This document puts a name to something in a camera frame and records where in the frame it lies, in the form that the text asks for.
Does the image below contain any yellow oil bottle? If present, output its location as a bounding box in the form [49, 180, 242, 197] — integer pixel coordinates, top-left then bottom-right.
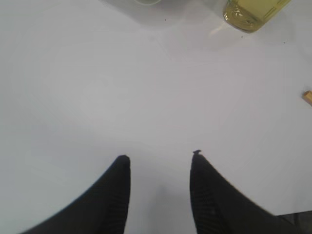
[223, 0, 290, 33]

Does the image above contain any green wavy plastic plate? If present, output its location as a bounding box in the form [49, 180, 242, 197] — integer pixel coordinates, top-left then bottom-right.
[135, 0, 161, 6]

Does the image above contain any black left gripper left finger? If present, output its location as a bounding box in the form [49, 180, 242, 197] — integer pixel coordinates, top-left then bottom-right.
[26, 155, 131, 234]

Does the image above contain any gold glitter pen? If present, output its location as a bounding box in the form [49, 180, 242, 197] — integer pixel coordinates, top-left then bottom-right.
[302, 90, 312, 106]

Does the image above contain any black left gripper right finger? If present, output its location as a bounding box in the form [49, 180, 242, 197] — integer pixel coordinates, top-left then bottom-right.
[190, 150, 298, 234]

